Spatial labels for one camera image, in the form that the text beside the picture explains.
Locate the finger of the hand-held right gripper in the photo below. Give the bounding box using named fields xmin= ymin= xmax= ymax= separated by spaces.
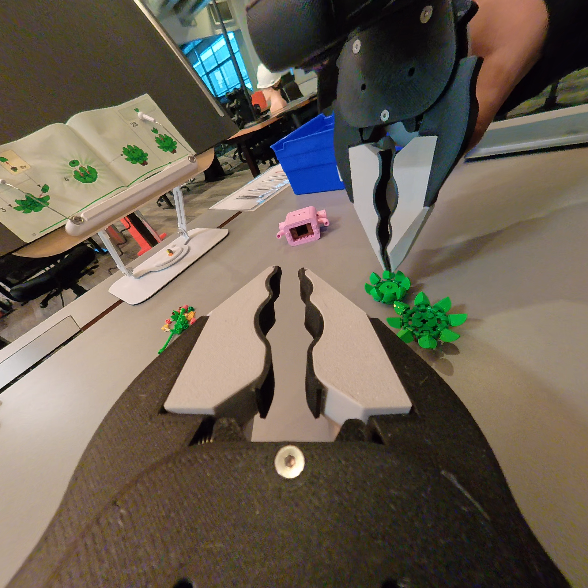
xmin=385 ymin=134 xmax=438 ymax=273
xmin=348 ymin=140 xmax=397 ymax=272

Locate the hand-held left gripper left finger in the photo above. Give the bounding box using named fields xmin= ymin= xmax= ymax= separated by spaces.
xmin=163 ymin=266 xmax=283 ymax=420

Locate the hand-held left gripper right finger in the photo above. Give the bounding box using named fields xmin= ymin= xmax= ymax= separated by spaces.
xmin=298 ymin=268 xmax=413 ymax=425

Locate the large green brick leaf rosette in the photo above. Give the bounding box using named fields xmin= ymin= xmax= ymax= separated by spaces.
xmin=386 ymin=291 xmax=468 ymax=351

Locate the small green brick leaf rosette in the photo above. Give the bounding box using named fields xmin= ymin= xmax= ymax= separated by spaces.
xmin=365 ymin=270 xmax=411 ymax=305

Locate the person's right hand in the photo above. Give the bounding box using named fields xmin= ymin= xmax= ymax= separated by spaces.
xmin=462 ymin=0 xmax=552 ymax=148

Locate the pile of small flower bricks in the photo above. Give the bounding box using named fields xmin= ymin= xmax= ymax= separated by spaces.
xmin=161 ymin=304 xmax=197 ymax=334

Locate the blue plastic bin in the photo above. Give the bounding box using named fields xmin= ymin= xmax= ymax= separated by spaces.
xmin=270 ymin=112 xmax=346 ymax=196

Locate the pink toy brick pot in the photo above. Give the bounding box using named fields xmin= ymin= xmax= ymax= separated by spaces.
xmin=277 ymin=208 xmax=330 ymax=247

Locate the laminated paper sheet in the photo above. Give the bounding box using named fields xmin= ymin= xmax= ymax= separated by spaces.
xmin=209 ymin=165 xmax=291 ymax=212

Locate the wooden top office desk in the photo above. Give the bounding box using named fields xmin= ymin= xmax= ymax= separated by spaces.
xmin=225 ymin=92 xmax=322 ymax=180

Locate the white book stand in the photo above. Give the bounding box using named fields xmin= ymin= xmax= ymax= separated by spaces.
xmin=9 ymin=149 xmax=229 ymax=305

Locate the mannequin head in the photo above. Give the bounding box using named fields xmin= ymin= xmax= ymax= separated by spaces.
xmin=262 ymin=83 xmax=288 ymax=111

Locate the red orange floor cone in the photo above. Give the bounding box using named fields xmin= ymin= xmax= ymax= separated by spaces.
xmin=120 ymin=211 xmax=164 ymax=256

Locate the black office chair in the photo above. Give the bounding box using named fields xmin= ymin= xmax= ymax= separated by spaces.
xmin=0 ymin=246 xmax=99 ymax=309

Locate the open instruction booklet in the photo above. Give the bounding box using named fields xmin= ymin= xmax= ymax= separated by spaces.
xmin=0 ymin=94 xmax=196 ymax=243

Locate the dark grey board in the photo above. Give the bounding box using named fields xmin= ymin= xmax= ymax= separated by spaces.
xmin=0 ymin=0 xmax=240 ymax=244

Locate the grey desk cable flap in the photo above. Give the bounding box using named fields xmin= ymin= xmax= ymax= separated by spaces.
xmin=0 ymin=316 xmax=82 ymax=390

